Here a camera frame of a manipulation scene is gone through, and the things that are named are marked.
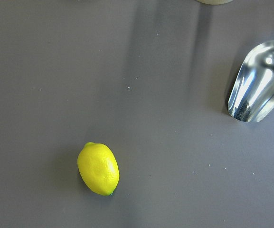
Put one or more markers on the wooden mug stand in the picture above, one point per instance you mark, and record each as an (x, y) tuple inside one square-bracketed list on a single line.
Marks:
[(215, 2)]

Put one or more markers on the yellow lemon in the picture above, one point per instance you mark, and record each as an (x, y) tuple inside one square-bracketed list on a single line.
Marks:
[(98, 168)]

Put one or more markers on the metal scoop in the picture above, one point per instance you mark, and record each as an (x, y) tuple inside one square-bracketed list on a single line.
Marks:
[(252, 96)]

